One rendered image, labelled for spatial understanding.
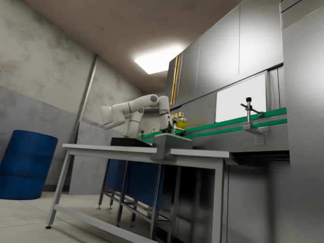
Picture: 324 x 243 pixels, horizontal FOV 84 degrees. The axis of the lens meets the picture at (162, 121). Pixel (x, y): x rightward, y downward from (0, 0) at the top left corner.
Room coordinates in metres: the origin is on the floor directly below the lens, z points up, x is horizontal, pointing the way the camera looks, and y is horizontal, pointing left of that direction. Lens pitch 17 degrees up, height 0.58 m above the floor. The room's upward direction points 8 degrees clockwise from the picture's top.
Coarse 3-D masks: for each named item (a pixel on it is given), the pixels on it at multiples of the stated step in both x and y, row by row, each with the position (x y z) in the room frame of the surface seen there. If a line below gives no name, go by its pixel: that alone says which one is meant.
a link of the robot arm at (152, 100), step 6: (144, 96) 1.11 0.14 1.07; (150, 96) 1.11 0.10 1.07; (156, 96) 1.12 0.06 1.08; (132, 102) 1.15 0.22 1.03; (138, 102) 1.12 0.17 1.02; (144, 102) 1.11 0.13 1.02; (150, 102) 1.12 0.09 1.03; (156, 102) 1.12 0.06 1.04; (132, 108) 1.16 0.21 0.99; (138, 108) 1.15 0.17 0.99
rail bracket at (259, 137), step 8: (240, 104) 0.79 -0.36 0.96; (248, 104) 0.81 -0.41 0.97; (248, 112) 0.81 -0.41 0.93; (256, 112) 0.85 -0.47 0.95; (248, 120) 0.81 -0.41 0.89; (248, 128) 0.80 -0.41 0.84; (256, 128) 0.81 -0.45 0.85; (256, 136) 0.87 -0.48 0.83; (264, 136) 0.84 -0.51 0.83; (256, 144) 0.87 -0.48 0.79; (264, 144) 0.84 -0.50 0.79
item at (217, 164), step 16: (128, 160) 1.38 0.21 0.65; (144, 160) 1.30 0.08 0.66; (176, 160) 1.16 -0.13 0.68; (192, 160) 1.10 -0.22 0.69; (208, 160) 1.04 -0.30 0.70; (224, 160) 1.02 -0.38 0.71; (64, 176) 1.82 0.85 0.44; (64, 208) 1.72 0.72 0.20; (48, 224) 1.80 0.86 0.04; (96, 224) 1.48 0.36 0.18; (128, 240) 1.31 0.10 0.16; (144, 240) 1.24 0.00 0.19
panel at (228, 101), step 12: (240, 84) 1.17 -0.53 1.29; (252, 84) 1.08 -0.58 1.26; (264, 84) 1.01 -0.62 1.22; (228, 96) 1.26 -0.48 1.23; (240, 96) 1.16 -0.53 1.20; (252, 96) 1.08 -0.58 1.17; (264, 96) 1.01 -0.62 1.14; (216, 108) 1.35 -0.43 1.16; (228, 108) 1.25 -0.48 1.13; (240, 108) 1.16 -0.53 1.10; (264, 108) 1.02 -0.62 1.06; (216, 120) 1.35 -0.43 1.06
